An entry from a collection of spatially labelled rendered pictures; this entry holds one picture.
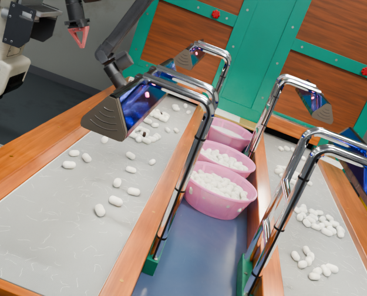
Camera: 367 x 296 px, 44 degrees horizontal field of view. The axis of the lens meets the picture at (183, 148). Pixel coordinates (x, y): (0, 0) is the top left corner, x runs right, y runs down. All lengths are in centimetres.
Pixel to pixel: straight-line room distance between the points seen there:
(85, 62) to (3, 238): 385
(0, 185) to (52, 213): 13
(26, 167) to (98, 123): 49
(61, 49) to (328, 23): 299
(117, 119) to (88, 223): 40
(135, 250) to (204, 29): 167
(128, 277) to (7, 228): 28
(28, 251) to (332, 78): 194
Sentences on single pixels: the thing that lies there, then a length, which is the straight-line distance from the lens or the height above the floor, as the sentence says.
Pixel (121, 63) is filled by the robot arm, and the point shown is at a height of 93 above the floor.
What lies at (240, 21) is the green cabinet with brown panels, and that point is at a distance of 246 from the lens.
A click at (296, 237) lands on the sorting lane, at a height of 74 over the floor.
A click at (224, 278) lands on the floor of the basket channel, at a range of 122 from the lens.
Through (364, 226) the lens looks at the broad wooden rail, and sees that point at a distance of 177.
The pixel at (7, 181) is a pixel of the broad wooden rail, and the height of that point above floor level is 76.
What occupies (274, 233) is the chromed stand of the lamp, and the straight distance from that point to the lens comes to 105.
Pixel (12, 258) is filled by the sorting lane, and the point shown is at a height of 74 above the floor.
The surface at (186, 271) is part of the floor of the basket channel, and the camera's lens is 118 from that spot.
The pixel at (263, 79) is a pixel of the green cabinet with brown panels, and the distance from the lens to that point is 249.
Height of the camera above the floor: 131
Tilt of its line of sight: 19 degrees down
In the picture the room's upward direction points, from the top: 21 degrees clockwise
